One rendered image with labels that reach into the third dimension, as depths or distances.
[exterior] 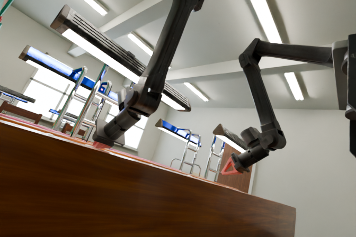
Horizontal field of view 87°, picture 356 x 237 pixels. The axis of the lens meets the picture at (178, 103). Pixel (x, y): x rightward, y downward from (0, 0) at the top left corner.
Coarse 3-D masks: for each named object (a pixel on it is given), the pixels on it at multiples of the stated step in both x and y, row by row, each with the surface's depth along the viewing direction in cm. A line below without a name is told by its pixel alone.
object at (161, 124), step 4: (160, 120) 156; (156, 124) 157; (160, 124) 154; (164, 124) 156; (168, 124) 162; (164, 128) 155; (168, 128) 159; (172, 128) 164; (176, 128) 170; (172, 132) 162; (176, 132) 166; (180, 132) 172; (184, 132) 178; (180, 136) 170; (184, 136) 174; (188, 136) 180; (192, 136) 187; (192, 140) 183; (196, 140) 190; (196, 144) 187; (200, 144) 193
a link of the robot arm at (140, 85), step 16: (176, 0) 55; (192, 0) 56; (176, 16) 53; (176, 32) 54; (160, 48) 53; (176, 48) 55; (160, 64) 52; (144, 80) 51; (160, 80) 52; (144, 96) 50; (160, 96) 53
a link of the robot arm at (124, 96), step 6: (120, 90) 60; (126, 90) 59; (132, 90) 50; (120, 96) 58; (126, 96) 51; (132, 96) 49; (120, 102) 57; (126, 102) 50; (132, 102) 50; (120, 108) 58; (126, 108) 51; (132, 108) 52; (144, 114) 54; (150, 114) 55
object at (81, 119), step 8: (104, 64) 79; (104, 72) 79; (96, 80) 77; (96, 88) 76; (88, 96) 75; (104, 96) 79; (88, 104) 74; (80, 112) 73; (80, 120) 72; (88, 120) 74; (72, 136) 70
